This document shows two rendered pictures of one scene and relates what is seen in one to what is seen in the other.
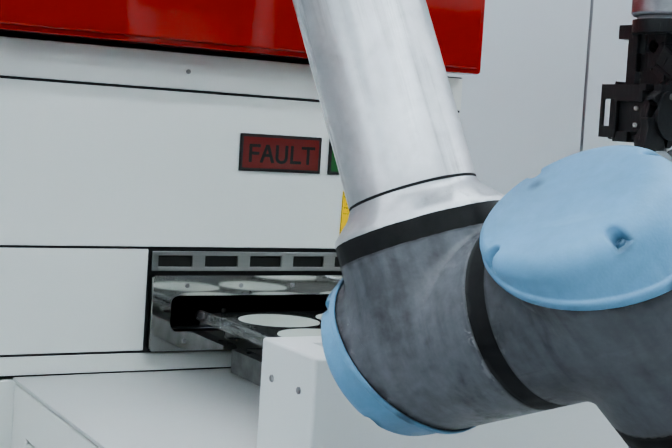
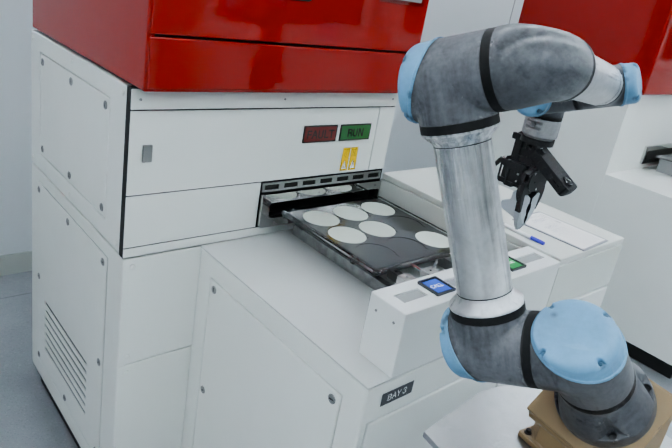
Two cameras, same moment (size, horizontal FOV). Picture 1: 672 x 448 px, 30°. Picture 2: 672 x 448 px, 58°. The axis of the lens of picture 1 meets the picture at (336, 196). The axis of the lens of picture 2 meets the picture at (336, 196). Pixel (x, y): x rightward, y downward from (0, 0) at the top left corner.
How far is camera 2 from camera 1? 56 cm
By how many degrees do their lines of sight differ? 22
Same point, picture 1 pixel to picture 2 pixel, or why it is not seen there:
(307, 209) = (328, 157)
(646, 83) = (522, 161)
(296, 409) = (391, 329)
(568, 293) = (576, 378)
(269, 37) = (326, 85)
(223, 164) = (295, 141)
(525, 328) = (547, 375)
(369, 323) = (469, 349)
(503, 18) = not seen: outside the picture
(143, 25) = (272, 84)
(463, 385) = (509, 381)
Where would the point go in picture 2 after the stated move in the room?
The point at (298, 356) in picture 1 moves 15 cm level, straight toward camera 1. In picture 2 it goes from (394, 309) to (422, 359)
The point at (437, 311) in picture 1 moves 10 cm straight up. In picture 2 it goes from (505, 356) to (523, 297)
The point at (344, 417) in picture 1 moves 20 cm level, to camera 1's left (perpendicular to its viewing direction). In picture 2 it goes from (411, 333) to (306, 329)
